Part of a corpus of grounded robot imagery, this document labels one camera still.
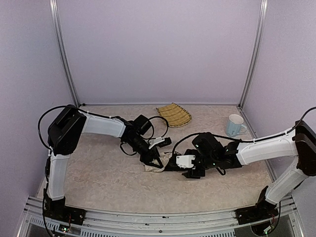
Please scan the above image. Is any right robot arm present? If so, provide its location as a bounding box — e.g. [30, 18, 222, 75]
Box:
[165, 120, 316, 207]

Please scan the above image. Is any aluminium corner post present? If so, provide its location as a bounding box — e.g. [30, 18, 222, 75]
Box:
[238, 0, 269, 110]
[49, 0, 81, 107]

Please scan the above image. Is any right aluminium corner post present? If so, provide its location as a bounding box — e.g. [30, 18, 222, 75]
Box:
[238, 0, 269, 110]

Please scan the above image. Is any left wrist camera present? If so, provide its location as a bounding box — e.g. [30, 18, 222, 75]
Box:
[149, 137, 172, 149]

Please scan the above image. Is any woven bamboo tray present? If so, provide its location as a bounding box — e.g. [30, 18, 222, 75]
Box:
[156, 103, 192, 128]

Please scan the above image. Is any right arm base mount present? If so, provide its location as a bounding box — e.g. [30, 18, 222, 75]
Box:
[236, 200, 279, 225]

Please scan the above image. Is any beige folding umbrella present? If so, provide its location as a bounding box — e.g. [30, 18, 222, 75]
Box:
[144, 151, 178, 173]

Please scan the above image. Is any light blue ceramic mug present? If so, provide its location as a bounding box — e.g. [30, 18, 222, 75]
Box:
[226, 114, 248, 138]

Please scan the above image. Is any aluminium front rail frame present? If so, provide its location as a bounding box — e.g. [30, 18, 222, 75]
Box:
[18, 195, 304, 237]

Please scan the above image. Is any left aluminium corner post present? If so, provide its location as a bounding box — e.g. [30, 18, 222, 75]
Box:
[49, 0, 81, 107]

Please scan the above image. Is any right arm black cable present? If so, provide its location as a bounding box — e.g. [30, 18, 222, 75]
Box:
[172, 106, 316, 155]

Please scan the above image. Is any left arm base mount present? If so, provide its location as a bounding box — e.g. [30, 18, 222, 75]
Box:
[44, 199, 86, 226]

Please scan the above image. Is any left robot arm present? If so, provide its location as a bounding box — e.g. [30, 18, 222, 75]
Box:
[44, 105, 163, 203]

